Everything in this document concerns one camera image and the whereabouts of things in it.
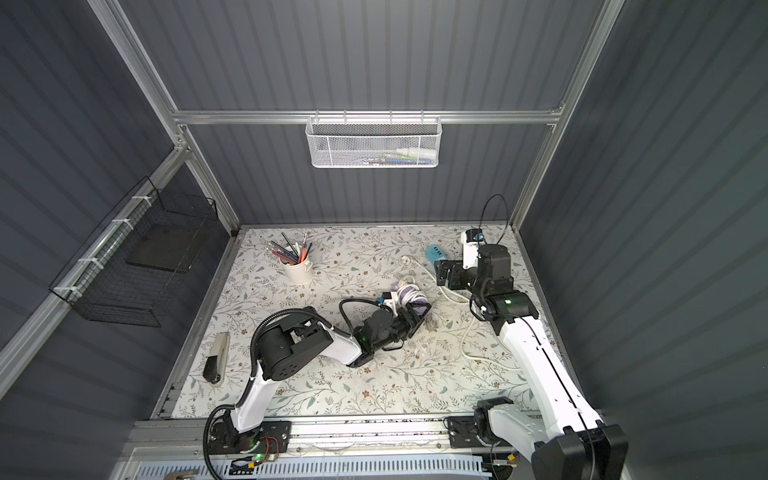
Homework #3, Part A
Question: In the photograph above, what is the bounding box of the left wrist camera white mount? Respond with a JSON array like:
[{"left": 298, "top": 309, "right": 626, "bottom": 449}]
[{"left": 378, "top": 291, "right": 400, "bottom": 316}]

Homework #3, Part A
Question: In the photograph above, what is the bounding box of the white pencil cup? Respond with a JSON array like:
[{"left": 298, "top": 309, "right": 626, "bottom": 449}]
[{"left": 282, "top": 260, "right": 314, "bottom": 285}]

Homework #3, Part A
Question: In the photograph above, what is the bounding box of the purple power strip white cord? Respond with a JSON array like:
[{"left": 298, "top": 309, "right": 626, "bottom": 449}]
[{"left": 389, "top": 278, "right": 434, "bottom": 319}]

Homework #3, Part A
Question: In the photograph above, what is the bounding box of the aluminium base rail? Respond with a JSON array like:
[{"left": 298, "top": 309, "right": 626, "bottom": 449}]
[{"left": 137, "top": 413, "right": 601, "bottom": 457}]

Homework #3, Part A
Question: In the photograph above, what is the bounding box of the teal power strip white cord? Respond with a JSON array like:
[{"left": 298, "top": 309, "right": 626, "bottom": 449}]
[{"left": 398, "top": 244, "right": 475, "bottom": 307}]

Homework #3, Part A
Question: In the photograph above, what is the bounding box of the white wire mesh basket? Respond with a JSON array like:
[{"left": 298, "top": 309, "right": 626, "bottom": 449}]
[{"left": 305, "top": 112, "right": 443, "bottom": 169}]

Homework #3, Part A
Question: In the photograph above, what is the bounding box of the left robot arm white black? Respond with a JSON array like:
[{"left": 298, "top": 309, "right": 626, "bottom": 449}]
[{"left": 203, "top": 298, "right": 432, "bottom": 455}]

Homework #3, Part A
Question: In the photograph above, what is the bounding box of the black wire basket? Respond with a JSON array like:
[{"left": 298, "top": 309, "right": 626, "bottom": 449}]
[{"left": 50, "top": 182, "right": 219, "bottom": 328}]

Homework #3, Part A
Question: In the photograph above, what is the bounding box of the black corrugated cable conduit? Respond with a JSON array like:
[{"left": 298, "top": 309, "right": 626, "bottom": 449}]
[{"left": 202, "top": 296, "right": 385, "bottom": 480}]

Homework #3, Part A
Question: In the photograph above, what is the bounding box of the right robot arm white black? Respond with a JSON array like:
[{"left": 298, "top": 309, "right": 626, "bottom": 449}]
[{"left": 433, "top": 243, "right": 629, "bottom": 479}]

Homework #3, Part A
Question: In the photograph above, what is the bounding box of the black beige stapler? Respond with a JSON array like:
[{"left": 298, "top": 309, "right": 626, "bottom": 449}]
[{"left": 202, "top": 332, "right": 230, "bottom": 385}]

